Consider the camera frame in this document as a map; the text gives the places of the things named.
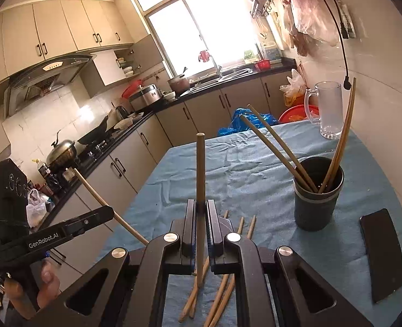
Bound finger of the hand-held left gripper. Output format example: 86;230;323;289
62;205;115;236

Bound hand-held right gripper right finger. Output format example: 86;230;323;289
205;198;375;327

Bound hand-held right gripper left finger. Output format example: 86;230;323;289
53;198;197;327

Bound long wooden chopstick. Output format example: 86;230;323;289
247;104;321;193
72;168;150;246
191;132;206;277
239;114;319;194
318;77;357;193

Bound bunch of wooden chopsticks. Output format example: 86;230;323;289
178;210;257;327

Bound dark grey chopstick holder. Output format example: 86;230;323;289
293;157;345;232

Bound person's left hand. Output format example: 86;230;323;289
4;262;62;320

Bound dark cooking oil bottle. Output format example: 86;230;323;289
32;158;57;193

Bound steel pot with lid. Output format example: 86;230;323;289
46;130;78;171

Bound gas stove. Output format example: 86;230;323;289
77;133;123;161

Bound blue tablecloth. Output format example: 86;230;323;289
92;121;402;327

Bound black wok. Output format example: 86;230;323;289
77;114;116;145

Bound white tray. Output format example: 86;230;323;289
114;112;144;131

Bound blue plastic bag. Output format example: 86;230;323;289
217;107;278;137

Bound beige kitchen base cabinets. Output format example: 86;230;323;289
48;68;299;290

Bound silver rice cooker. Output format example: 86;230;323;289
129;83;163;110

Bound red plastic lid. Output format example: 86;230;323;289
121;79;144;98

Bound grey range hood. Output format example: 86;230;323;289
3;54;98;120

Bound red plastic basin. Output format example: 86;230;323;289
278;104;320;124

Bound brown cooking pot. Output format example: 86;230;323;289
167;74;191;96

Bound stack of white dishes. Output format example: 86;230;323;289
116;57;135;76

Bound steel kitchen sink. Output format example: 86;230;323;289
189;68;254;87

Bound steel kitchen faucet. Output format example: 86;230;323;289
209;54;223;78

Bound white and yellow plastic bag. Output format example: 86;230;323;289
279;69;308;107

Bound glass beer mug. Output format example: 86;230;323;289
304;81;345;140

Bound beige upper kitchen cabinets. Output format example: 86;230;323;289
0;0;165;91

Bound black smartphone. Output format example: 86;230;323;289
359;208;402;304

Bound black kitchen countertop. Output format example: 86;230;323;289
34;59;297;235

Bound kitchen window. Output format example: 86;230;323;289
130;0;266;80

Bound hanging plastic bags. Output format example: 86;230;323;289
262;0;340;58

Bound black power cable with plug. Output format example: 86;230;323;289
318;0;354;91

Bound metal wall hook rack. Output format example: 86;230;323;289
249;0;275;19

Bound white wall power strip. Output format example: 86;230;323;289
337;3;357;40

